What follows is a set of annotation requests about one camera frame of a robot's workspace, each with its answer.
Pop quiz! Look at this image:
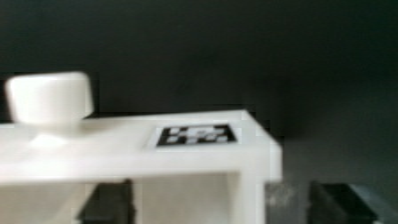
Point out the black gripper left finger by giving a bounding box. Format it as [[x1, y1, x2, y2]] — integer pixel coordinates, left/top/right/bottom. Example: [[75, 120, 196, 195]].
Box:
[[77, 180, 136, 224]]

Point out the white front drawer with tag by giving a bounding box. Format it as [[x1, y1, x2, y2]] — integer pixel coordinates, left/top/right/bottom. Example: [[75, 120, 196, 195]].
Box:
[[0, 72, 283, 224]]

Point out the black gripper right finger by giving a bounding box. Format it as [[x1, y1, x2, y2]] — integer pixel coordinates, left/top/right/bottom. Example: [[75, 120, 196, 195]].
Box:
[[265, 181, 381, 224]]

